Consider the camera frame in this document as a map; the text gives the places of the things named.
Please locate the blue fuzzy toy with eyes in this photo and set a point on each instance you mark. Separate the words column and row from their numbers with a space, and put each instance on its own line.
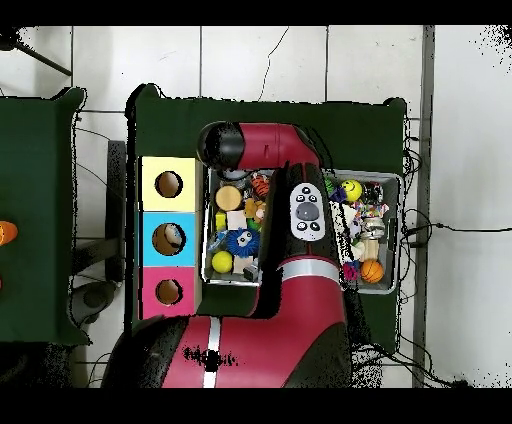
column 242, row 242

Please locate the clear mesh bin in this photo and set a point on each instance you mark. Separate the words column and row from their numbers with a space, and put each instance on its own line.
column 376, row 286

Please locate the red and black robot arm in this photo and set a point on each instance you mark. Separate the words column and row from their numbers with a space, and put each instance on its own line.
column 288, row 320

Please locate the black tripod stand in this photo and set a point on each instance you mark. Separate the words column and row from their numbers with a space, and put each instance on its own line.
column 8, row 38

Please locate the green cloth side table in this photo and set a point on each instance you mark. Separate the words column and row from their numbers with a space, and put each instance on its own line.
column 40, row 176

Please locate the plain yellow ball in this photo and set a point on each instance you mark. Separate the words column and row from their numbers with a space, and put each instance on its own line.
column 222, row 262

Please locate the wooden box with three holes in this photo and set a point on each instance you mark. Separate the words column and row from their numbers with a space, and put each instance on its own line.
column 188, row 240

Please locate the brown plush toy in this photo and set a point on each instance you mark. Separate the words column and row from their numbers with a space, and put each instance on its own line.
column 253, row 210

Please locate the small orange object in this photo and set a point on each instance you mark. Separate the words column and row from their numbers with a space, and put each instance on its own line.
column 6, row 234

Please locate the small orange basketball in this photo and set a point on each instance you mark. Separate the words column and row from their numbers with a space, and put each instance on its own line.
column 372, row 271

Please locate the yellow smiley ball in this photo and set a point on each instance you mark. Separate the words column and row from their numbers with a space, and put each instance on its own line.
column 351, row 190

